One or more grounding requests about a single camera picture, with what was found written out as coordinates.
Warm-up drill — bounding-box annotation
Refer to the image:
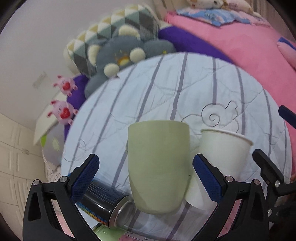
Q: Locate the grey bear plush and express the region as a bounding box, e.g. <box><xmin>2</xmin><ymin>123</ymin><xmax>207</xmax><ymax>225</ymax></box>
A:
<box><xmin>84</xmin><ymin>24</ymin><xmax>176</xmax><ymax>98</ymax></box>

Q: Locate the purple blanket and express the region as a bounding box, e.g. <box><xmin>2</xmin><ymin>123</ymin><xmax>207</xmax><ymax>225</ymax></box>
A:
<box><xmin>63</xmin><ymin>25</ymin><xmax>235</xmax><ymax>140</ymax></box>

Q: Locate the pink pig plush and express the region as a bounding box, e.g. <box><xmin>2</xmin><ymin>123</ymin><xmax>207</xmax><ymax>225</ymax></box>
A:
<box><xmin>53</xmin><ymin>75</ymin><xmax>78</xmax><ymax>97</ymax></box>
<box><xmin>47</xmin><ymin>100</ymin><xmax>78</xmax><ymax>125</ymax></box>

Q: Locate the green pink clear bottle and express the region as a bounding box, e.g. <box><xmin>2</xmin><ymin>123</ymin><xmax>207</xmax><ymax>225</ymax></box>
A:
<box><xmin>92</xmin><ymin>223</ymin><xmax>126</xmax><ymax>241</ymax></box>

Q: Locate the blue cartoon pillow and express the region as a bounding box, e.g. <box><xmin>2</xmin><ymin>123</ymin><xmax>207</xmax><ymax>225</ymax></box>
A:
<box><xmin>177</xmin><ymin>8</ymin><xmax>264</xmax><ymax>27</ymax></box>

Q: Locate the pink pig plush upper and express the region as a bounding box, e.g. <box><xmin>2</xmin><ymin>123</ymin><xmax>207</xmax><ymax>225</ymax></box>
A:
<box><xmin>53</xmin><ymin>75</ymin><xmax>78</xmax><ymax>97</ymax></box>

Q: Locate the pink pig plush lower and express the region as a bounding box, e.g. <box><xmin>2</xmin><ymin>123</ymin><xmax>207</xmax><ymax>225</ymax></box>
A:
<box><xmin>47</xmin><ymin>100</ymin><xmax>78</xmax><ymax>125</ymax></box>

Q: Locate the white paper cup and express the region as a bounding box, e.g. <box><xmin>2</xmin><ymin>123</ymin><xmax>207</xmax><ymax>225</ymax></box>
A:
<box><xmin>185</xmin><ymin>128</ymin><xmax>253</xmax><ymax>211</ymax></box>

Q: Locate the pink bed blanket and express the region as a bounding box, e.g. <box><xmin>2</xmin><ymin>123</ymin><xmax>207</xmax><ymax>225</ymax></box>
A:
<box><xmin>165</xmin><ymin>13</ymin><xmax>295</xmax><ymax>181</ymax></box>

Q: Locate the blue black CoolTowel can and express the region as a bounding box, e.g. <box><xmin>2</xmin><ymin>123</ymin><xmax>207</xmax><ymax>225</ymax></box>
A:
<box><xmin>76</xmin><ymin>179</ymin><xmax>136</xmax><ymax>228</ymax></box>

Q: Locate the striped light blue cushion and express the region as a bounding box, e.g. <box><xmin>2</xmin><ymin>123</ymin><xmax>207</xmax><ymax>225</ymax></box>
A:
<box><xmin>60</xmin><ymin>52</ymin><xmax>293</xmax><ymax>241</ymax></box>

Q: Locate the grey sun pattern pillow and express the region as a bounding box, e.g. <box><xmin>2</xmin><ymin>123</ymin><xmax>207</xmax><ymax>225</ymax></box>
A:
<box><xmin>40</xmin><ymin>123</ymin><xmax>65</xmax><ymax>166</ymax></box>

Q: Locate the triangle pattern pillow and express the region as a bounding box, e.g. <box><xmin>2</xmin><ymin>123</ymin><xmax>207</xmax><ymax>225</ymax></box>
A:
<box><xmin>63</xmin><ymin>4</ymin><xmax>159</xmax><ymax>76</ymax></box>

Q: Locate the green plastic cup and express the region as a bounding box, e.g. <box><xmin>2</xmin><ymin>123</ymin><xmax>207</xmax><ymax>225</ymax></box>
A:
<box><xmin>127</xmin><ymin>120</ymin><xmax>191</xmax><ymax>215</ymax></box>

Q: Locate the cream dog plush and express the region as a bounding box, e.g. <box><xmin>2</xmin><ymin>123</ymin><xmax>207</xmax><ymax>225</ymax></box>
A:
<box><xmin>187</xmin><ymin>0</ymin><xmax>254</xmax><ymax>14</ymax></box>

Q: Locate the pink plush with blue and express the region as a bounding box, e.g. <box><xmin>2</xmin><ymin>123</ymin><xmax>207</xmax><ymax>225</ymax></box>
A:
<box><xmin>277</xmin><ymin>37</ymin><xmax>296</xmax><ymax>69</ymax></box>

